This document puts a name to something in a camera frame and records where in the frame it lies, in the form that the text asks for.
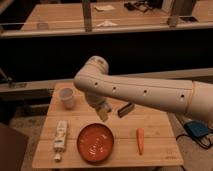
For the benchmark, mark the white plastic bottle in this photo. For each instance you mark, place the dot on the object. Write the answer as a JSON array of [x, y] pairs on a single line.
[[59, 144]]

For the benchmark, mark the orange ceramic bowl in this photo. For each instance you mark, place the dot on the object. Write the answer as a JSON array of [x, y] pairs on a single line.
[[95, 143]]

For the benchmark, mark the white paper cup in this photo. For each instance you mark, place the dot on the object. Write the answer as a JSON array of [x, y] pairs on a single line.
[[66, 96]]

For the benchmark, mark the grey metal post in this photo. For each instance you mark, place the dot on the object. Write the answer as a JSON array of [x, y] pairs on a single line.
[[178, 10], [87, 15]]

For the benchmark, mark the white crumpled paper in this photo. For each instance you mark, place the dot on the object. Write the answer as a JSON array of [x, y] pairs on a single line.
[[106, 23]]

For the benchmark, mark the orange carrot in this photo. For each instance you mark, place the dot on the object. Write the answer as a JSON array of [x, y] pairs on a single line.
[[140, 140]]

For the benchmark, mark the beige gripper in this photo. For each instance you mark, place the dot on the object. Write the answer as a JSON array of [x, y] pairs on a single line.
[[102, 110]]

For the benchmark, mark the wooden back bench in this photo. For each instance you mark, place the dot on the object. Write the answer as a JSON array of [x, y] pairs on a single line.
[[102, 18]]

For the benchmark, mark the clear plastic cup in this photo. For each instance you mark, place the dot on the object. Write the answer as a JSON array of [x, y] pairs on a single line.
[[41, 25]]

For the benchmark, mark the white paper sheet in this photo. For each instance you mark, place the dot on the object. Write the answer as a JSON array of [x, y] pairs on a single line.
[[104, 8]]

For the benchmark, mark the blue electronic box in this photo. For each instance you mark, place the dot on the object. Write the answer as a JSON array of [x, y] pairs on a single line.
[[196, 129]]

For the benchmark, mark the grey metal post right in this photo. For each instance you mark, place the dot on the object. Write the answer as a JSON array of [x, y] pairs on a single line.
[[178, 10]]

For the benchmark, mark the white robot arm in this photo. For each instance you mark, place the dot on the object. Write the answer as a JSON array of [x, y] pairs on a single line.
[[192, 99]]

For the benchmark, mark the black rectangular eraser block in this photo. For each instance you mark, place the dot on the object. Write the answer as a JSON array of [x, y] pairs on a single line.
[[125, 110]]

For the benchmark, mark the black tools pile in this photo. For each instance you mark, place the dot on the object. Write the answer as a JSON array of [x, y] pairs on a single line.
[[142, 6]]

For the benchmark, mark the metal clamp bracket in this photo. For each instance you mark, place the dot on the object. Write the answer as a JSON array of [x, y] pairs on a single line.
[[10, 82]]

